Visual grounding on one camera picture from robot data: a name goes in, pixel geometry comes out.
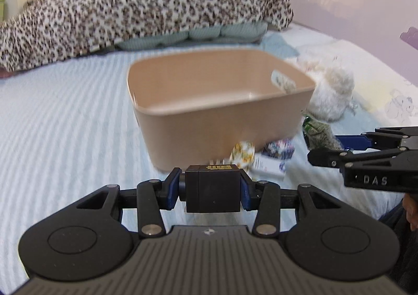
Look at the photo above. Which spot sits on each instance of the lilac bed headboard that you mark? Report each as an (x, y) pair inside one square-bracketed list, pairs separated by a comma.
[(352, 7)]

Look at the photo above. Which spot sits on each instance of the dark colourful card box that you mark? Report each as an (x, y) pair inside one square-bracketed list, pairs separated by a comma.
[(281, 149)]

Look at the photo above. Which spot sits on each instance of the beige plastic storage basket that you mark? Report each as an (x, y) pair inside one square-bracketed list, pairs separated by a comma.
[(193, 107)]

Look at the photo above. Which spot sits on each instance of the leopard print blanket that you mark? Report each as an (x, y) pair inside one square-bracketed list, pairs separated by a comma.
[(49, 31)]

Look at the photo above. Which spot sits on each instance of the white fluffy plush toy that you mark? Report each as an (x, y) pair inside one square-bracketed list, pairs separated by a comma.
[(334, 86)]

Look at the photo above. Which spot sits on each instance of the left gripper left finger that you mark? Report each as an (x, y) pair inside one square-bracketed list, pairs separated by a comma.
[(153, 196)]

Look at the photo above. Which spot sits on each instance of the small black cube box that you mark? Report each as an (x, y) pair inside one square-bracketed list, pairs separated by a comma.
[(212, 188)]

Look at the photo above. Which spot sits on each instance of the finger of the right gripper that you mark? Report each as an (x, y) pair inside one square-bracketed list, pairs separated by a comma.
[(354, 142)]

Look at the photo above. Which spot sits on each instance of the green quilted duvet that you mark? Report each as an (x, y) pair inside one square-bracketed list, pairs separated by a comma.
[(229, 34)]

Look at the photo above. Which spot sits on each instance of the white small carton box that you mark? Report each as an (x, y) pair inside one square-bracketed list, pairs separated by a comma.
[(268, 166)]

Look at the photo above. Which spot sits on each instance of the white cartoon print pillow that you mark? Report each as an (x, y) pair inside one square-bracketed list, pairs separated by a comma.
[(378, 90)]

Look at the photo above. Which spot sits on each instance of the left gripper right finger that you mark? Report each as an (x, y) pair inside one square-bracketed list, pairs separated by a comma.
[(265, 198)]

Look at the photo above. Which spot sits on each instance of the floral yellow fabric pouch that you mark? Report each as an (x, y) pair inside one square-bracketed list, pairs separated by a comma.
[(243, 155)]

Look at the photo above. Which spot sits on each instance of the blue striped bed sheet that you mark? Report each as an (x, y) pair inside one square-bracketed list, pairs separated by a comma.
[(68, 129)]

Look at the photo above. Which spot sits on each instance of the person's right hand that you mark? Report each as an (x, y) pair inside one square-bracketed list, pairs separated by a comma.
[(409, 204)]

